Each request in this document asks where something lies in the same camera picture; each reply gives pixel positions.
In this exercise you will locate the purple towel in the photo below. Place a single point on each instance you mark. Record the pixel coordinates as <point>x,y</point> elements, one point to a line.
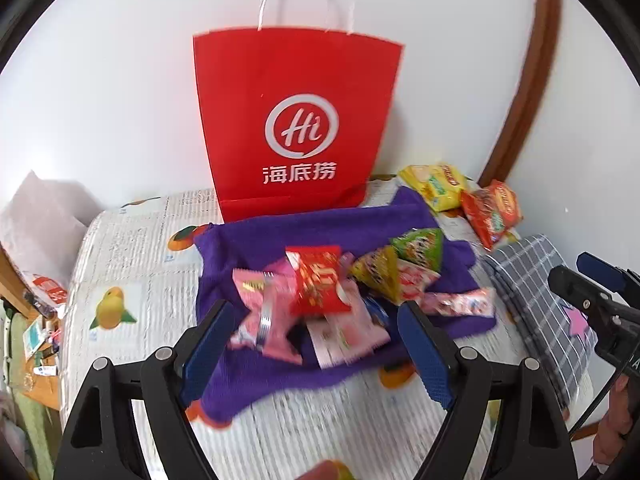
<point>244,376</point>

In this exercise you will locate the fruit print tablecloth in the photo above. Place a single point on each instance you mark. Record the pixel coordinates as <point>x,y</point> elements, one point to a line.
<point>134,290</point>

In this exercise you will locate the white strawberry bear packet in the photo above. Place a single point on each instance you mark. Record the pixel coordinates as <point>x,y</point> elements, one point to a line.
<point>478,302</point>

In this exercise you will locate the red paper shopping bag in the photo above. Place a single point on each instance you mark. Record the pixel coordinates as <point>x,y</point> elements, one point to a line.
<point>292,117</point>

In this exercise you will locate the yellow snack packet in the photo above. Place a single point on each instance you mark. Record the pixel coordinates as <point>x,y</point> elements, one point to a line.
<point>378,270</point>

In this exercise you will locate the white paper sheet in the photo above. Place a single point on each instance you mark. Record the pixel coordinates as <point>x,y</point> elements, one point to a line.
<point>43,225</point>

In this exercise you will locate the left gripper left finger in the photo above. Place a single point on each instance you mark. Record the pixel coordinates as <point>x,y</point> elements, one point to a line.
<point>100,439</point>

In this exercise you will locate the pink peach candy packet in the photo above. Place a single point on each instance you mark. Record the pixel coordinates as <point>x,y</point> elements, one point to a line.
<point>269,298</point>

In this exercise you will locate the right hand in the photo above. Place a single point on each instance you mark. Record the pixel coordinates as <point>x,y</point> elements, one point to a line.
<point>616,422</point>

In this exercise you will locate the blue cookie snack packet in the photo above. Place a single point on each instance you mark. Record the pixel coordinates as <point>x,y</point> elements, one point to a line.
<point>378,314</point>

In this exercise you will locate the light pink wafer packet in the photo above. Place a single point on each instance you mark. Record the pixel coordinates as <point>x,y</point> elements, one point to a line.
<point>344,338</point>

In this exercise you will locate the green snack packet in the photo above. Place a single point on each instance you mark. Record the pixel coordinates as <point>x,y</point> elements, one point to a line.
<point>421,246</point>

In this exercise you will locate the brown wooden door frame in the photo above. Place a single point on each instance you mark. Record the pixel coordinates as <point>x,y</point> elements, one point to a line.
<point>535,75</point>

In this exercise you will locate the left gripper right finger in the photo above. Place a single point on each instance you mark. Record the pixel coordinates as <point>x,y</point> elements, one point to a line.
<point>530,440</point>

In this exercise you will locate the left hand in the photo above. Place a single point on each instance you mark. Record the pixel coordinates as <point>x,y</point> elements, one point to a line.
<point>326,470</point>

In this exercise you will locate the red candy packet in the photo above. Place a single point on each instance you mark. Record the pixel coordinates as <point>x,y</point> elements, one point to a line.
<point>318,280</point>

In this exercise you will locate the orange chips bag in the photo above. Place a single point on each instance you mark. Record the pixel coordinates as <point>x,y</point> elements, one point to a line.
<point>491,212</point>

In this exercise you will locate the white lychee jelly packet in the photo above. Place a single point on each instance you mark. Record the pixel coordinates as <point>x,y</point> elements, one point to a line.
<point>414,280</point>

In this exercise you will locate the yellow chips bag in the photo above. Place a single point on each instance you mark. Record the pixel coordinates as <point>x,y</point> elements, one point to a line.
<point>440,185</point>

